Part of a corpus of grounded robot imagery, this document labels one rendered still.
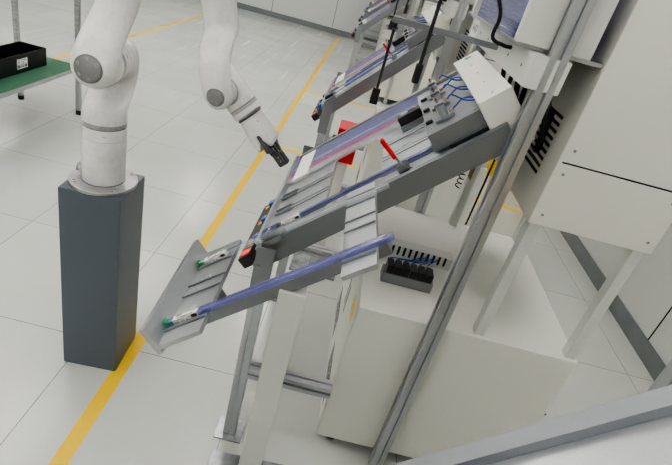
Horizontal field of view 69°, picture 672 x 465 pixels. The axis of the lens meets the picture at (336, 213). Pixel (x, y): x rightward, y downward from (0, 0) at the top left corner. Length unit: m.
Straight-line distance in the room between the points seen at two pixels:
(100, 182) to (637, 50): 1.38
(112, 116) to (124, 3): 0.30
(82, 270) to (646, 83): 1.59
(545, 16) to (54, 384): 1.79
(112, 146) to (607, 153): 1.27
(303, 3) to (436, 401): 9.00
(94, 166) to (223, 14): 0.57
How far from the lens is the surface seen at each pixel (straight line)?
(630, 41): 1.21
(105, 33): 1.40
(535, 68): 1.12
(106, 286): 1.72
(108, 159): 1.53
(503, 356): 1.54
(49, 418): 1.88
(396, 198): 1.22
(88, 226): 1.62
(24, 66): 3.67
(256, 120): 1.37
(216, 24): 1.33
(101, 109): 1.48
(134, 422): 1.84
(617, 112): 1.24
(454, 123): 1.20
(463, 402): 1.66
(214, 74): 1.29
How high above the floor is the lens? 1.47
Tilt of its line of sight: 28 degrees down
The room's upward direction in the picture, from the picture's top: 16 degrees clockwise
